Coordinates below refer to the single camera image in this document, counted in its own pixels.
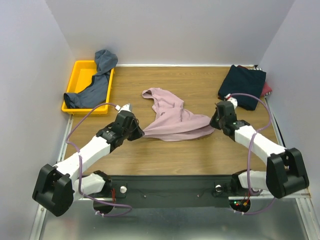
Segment aluminium frame rail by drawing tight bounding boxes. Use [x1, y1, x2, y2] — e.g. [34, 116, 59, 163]
[29, 117, 312, 240]

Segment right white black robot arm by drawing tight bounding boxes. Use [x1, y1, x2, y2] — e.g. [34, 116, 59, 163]
[210, 100, 310, 199]

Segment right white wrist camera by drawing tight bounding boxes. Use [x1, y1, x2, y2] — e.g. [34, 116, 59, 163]
[224, 93, 238, 109]

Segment blue-grey tank top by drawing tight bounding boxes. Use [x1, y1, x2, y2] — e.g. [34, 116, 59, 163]
[63, 49, 118, 109]

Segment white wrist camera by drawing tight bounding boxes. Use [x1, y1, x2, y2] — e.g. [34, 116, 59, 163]
[224, 93, 238, 109]
[115, 103, 133, 112]

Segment yellow plastic tray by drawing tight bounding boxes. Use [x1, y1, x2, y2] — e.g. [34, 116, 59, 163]
[61, 60, 115, 116]

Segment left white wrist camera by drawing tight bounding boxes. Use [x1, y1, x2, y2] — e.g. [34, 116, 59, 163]
[115, 103, 133, 112]

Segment folded maroon tank top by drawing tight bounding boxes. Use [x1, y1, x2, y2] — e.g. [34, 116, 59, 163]
[237, 65, 273, 98]

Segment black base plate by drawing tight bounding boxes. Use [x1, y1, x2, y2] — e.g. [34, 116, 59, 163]
[82, 175, 261, 210]

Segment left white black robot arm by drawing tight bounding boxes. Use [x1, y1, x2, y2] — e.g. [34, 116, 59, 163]
[32, 109, 144, 217]

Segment pink tank top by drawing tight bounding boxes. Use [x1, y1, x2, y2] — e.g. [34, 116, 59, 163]
[141, 87, 214, 142]

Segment folded navy tank top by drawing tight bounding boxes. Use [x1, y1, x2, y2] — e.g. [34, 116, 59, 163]
[217, 65, 267, 100]

